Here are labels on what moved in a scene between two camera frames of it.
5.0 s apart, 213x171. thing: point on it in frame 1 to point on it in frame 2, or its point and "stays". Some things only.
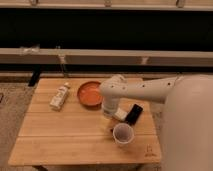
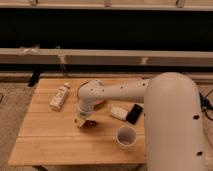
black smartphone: [134, 115] stays
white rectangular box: [120, 114] stays
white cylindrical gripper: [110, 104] to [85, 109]
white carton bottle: [58, 100] stays
